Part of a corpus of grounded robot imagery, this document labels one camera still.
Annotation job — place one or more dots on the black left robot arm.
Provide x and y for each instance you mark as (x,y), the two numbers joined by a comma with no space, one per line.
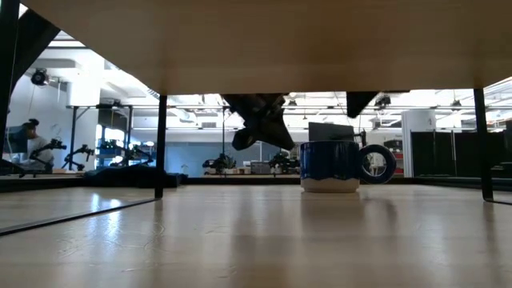
(32,40)

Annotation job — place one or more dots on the black computer monitor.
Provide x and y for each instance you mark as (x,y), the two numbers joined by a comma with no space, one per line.
(330,132)

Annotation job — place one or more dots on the wooden shelf top board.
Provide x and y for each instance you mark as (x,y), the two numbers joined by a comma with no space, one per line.
(280,40)

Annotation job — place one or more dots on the thick black shelf leg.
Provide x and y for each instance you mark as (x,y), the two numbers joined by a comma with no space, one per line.
(7,60)

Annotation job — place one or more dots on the person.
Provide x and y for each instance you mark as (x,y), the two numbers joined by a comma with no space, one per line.
(38,148)

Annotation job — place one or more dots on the thin black shelf leg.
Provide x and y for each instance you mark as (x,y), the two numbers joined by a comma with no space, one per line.
(161,144)
(483,152)

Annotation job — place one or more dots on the dark cloth heap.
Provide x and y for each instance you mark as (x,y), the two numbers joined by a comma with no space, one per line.
(128,177)

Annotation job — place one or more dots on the black shelf base bar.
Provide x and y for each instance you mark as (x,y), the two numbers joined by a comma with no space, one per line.
(502,202)
(80,216)

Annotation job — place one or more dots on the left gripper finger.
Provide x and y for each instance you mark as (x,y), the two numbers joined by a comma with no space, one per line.
(243,140)
(278,136)

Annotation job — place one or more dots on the black ceiling camera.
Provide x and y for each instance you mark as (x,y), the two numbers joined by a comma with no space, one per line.
(39,77)

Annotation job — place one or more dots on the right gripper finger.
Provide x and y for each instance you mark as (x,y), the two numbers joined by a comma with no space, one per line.
(357,102)

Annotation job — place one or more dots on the black background robot arm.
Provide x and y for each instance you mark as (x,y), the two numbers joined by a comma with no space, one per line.
(138,155)
(82,152)
(284,162)
(220,163)

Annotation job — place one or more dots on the black room partition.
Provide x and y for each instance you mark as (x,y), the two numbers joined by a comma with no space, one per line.
(452,154)

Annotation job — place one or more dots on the black overhead camera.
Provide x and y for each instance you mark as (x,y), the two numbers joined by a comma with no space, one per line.
(384,101)

